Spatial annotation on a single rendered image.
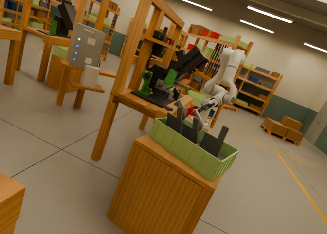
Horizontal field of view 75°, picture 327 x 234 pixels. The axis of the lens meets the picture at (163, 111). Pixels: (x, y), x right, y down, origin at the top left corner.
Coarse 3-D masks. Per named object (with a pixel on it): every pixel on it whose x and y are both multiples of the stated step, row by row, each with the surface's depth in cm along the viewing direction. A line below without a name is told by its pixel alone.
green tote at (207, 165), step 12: (156, 120) 170; (156, 132) 171; (168, 132) 164; (204, 132) 190; (168, 144) 164; (180, 144) 158; (192, 144) 152; (228, 144) 178; (180, 156) 158; (192, 156) 153; (204, 156) 147; (228, 156) 178; (192, 168) 153; (204, 168) 148; (216, 168) 143; (228, 168) 171
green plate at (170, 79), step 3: (171, 69) 272; (168, 72) 273; (171, 72) 272; (174, 72) 271; (177, 72) 270; (168, 75) 272; (171, 75) 272; (174, 75) 271; (165, 78) 273; (168, 78) 272; (171, 78) 271; (174, 78) 271; (165, 81) 273; (168, 81) 272; (171, 81) 271; (168, 84) 272
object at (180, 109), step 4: (180, 108) 162; (168, 112) 175; (180, 112) 163; (168, 116) 176; (172, 116) 172; (180, 116) 165; (168, 120) 178; (172, 120) 174; (176, 120) 171; (180, 120) 167; (168, 124) 180; (172, 124) 176; (176, 124) 173; (180, 124) 169; (172, 128) 179; (176, 128) 175; (180, 128) 172; (180, 132) 175
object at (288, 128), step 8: (272, 120) 790; (288, 120) 771; (296, 120) 803; (264, 128) 785; (272, 128) 744; (280, 128) 742; (288, 128) 742; (296, 128) 774; (280, 136) 783; (288, 136) 747; (296, 136) 743; (296, 144) 751
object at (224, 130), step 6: (222, 126) 148; (222, 132) 150; (204, 138) 160; (210, 138) 157; (216, 138) 154; (222, 138) 151; (204, 144) 162; (210, 144) 159; (216, 144) 156; (222, 144) 154; (210, 150) 161; (216, 150) 158; (216, 156) 159
